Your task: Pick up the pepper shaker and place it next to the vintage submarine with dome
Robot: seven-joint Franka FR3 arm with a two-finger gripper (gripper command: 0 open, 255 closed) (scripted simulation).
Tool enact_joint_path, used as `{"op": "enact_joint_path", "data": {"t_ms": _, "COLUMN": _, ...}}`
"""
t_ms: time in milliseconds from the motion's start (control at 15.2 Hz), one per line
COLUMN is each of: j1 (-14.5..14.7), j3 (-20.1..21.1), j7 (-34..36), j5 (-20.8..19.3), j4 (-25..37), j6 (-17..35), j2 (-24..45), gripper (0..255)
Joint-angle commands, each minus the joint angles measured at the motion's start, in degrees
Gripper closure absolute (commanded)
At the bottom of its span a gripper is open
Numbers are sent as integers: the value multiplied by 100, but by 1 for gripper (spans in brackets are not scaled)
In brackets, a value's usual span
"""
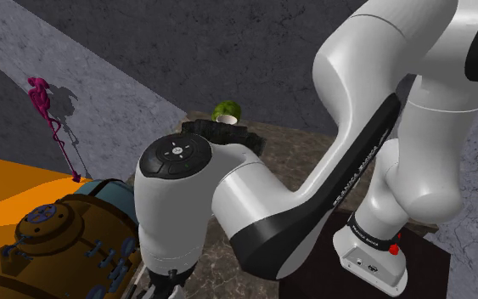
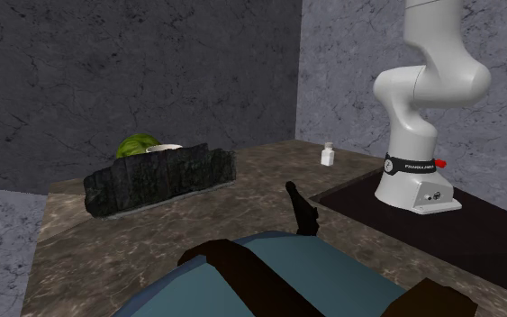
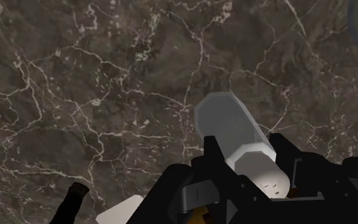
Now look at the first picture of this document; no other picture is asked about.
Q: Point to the magenta flamingo figure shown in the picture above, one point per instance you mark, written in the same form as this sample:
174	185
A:
40	98

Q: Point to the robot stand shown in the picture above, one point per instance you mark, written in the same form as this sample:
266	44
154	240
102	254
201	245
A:
317	265

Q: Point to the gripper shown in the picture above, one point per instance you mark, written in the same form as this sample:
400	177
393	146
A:
167	285

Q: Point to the green round cup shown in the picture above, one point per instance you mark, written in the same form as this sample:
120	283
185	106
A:
224	109

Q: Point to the orange table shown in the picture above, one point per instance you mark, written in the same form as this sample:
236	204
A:
2	186

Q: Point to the brown barrel machine blue knobs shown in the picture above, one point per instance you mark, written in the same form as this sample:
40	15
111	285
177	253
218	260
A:
69	244

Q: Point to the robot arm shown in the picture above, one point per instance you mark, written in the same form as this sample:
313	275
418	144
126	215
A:
259	198

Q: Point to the black ragged basket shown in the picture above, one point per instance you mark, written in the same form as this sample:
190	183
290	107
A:
230	134

